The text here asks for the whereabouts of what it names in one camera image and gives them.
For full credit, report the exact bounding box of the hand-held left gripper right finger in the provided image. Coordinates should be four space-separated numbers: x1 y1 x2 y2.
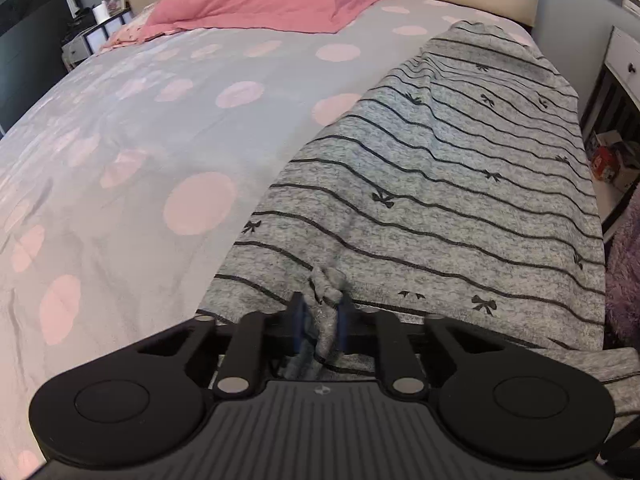
338 293 507 403

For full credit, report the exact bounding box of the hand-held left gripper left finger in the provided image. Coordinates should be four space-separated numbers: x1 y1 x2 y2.
134 291 308 403

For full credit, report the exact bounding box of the grey striped bow-print garment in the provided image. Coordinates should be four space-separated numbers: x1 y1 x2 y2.
197 20 640 428

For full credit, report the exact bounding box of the grey pink-dotted bed sheet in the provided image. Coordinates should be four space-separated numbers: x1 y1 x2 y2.
0 0 536 480

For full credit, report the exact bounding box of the purple fluffy rug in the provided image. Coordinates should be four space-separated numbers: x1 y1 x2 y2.
602 195 640 353

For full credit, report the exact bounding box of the red box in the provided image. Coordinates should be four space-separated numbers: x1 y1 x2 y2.
591 144 620 182

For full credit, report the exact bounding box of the pink patterned pillow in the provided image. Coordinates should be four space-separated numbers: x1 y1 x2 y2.
98 2 173 52

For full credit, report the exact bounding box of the white nightstand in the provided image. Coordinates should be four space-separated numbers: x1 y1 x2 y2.
61 10 137 70

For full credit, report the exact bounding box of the white bedside table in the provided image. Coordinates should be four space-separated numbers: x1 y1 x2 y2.
580 25 640 233

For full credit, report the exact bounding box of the black sliding wardrobe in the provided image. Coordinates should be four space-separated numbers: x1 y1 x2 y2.
0 0 78 133

